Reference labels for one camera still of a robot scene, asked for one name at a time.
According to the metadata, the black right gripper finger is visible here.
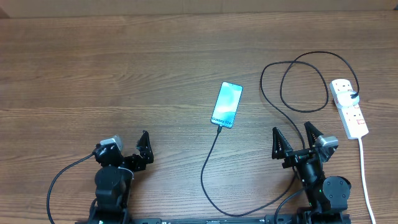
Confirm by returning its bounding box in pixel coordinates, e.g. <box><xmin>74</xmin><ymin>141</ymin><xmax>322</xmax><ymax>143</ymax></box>
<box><xmin>304</xmin><ymin>121</ymin><xmax>323</xmax><ymax>148</ymax></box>
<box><xmin>272</xmin><ymin>127</ymin><xmax>293</xmax><ymax>159</ymax></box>

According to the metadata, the blue Galaxy smartphone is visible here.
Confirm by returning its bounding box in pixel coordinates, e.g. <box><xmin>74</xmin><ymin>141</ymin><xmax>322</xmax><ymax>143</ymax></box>
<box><xmin>211</xmin><ymin>82</ymin><xmax>243</xmax><ymax>128</ymax></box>

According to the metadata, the black USB charging cable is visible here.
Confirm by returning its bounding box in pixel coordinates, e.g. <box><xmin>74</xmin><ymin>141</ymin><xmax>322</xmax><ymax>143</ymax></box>
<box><xmin>200</xmin><ymin>51</ymin><xmax>361</xmax><ymax>217</ymax></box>

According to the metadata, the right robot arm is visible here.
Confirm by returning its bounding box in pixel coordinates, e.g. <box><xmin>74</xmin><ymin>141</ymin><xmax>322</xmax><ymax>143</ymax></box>
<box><xmin>272</xmin><ymin>121</ymin><xmax>351</xmax><ymax>223</ymax></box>

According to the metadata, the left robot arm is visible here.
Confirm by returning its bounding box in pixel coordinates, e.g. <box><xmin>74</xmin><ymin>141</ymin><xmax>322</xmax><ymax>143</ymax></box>
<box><xmin>87</xmin><ymin>130</ymin><xmax>154</xmax><ymax>224</ymax></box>

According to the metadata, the white charger plug adapter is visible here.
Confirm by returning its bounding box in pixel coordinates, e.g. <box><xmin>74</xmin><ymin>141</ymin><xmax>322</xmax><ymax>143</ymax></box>
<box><xmin>335</xmin><ymin>91</ymin><xmax>359</xmax><ymax>109</ymax></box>

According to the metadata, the white power strip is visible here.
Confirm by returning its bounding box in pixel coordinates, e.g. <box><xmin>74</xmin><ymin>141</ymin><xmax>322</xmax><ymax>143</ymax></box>
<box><xmin>330</xmin><ymin>79</ymin><xmax>369</xmax><ymax>139</ymax></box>

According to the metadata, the white power strip cord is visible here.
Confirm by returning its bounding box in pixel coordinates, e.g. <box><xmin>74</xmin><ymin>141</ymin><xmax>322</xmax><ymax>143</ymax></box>
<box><xmin>358</xmin><ymin>138</ymin><xmax>377</xmax><ymax>224</ymax></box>

